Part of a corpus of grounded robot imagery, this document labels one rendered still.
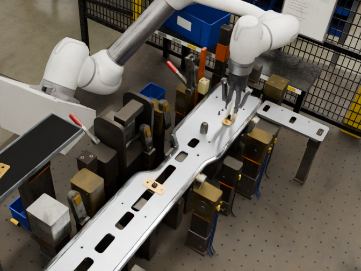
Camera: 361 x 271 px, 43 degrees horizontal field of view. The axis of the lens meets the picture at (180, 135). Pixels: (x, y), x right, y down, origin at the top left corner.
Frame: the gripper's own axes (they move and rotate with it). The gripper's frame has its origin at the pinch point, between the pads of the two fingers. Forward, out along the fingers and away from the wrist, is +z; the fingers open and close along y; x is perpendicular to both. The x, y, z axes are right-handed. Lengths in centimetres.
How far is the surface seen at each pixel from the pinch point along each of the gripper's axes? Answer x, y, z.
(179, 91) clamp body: 2.8, 22.8, -0.5
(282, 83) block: -27.8, -10.2, -1.4
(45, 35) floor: -101, 216, 105
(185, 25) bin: -35, 44, -5
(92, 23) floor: -140, 198, 105
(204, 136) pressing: 14.9, 3.1, 4.6
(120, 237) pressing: 70, 2, 4
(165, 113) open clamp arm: 18.3, 19.5, -1.1
